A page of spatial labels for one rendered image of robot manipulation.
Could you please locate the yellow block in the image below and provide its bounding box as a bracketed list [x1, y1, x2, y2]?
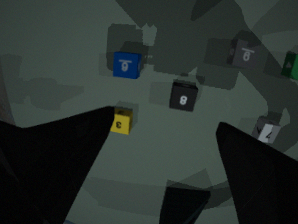
[109, 108, 133, 135]

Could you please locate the blue block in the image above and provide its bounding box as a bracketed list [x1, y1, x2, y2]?
[113, 51, 142, 79]

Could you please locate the small green block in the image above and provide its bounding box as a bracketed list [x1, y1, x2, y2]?
[281, 53, 298, 80]

